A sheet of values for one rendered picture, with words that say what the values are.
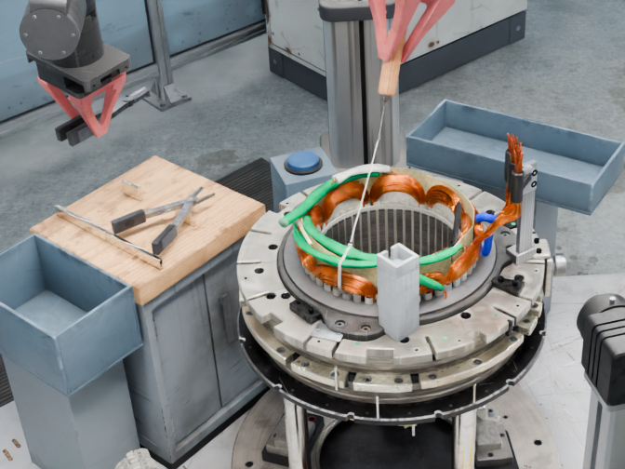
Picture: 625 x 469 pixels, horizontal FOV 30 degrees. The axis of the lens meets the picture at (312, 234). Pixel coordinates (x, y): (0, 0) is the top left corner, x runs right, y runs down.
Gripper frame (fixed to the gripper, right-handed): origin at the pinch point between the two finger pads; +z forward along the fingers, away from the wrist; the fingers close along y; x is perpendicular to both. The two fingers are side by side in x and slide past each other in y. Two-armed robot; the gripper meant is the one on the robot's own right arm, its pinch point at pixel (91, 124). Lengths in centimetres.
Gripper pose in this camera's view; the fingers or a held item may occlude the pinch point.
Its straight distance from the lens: 133.2
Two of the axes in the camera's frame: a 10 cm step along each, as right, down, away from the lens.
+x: 6.5, -5.1, 5.6
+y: 7.6, 4.0, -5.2
